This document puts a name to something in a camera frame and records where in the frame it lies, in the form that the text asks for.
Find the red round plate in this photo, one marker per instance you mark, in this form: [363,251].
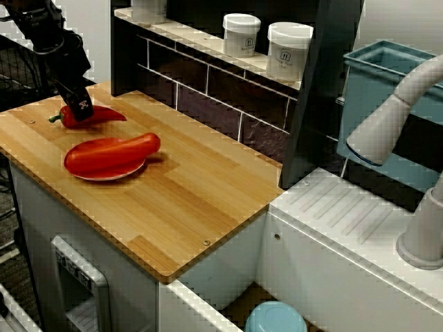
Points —
[104,176]

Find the red toy sausage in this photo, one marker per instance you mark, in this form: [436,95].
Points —
[114,152]

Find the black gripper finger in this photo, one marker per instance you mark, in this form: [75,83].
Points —
[81,105]
[62,93]

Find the grey toy faucet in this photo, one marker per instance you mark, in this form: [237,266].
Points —
[380,131]

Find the black tiled backsplash shelf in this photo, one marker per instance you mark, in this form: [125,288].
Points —
[322,86]

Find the teal plastic bin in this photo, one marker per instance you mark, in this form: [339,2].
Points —
[363,86]

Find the white labelled plastic jar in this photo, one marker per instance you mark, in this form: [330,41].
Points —
[289,52]
[149,10]
[240,34]

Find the brown board in sink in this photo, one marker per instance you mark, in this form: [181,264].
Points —
[242,304]

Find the white toy kitchen cabinet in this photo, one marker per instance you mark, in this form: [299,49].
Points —
[41,214]

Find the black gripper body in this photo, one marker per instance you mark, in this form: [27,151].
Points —
[65,58]

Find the aluminium frame rail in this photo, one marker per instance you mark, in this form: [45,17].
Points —
[14,311]

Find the red toy chili pepper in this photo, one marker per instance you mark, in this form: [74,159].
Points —
[104,115]

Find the white toy sink unit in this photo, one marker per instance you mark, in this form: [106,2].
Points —
[346,249]

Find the light blue bowl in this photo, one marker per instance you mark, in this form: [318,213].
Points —
[273,318]

